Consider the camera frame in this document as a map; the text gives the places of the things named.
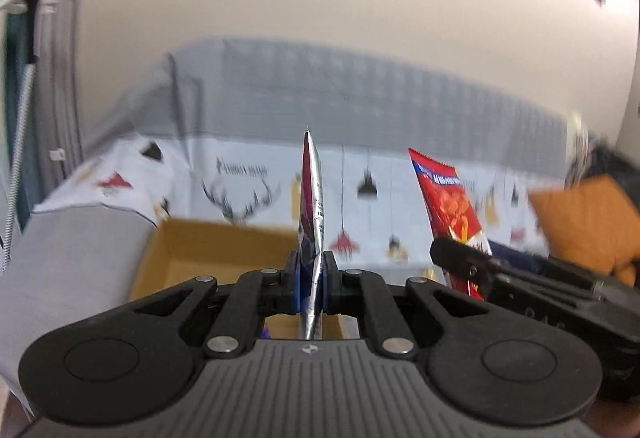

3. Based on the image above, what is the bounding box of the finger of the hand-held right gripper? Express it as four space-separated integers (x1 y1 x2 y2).
429 237 507 305

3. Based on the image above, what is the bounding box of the orange cushion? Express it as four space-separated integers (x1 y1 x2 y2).
528 174 640 286

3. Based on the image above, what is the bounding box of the grey curtain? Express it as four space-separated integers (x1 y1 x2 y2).
27 0 97 199

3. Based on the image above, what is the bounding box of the dark blue packet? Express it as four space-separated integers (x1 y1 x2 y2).
489 240 548 266

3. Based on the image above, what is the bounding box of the grey sofa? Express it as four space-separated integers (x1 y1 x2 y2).
0 36 581 419

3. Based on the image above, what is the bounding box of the white printed blanket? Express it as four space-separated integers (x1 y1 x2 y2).
32 133 566 291

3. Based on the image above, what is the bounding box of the silver purple snack packet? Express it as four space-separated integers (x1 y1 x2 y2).
297 128 326 344

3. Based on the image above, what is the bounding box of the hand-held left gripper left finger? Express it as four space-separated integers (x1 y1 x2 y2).
127 251 302 360

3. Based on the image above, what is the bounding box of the teal curtain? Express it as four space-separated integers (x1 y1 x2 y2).
0 0 51 239

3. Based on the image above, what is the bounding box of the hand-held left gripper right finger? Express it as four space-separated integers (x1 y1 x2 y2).
322 250 494 360

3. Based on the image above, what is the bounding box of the red snack packet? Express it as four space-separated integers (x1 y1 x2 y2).
407 148 494 301

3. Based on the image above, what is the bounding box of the cardboard box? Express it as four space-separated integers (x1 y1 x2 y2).
128 217 352 342

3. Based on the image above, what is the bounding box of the dark cloth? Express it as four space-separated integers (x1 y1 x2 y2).
565 113 640 203

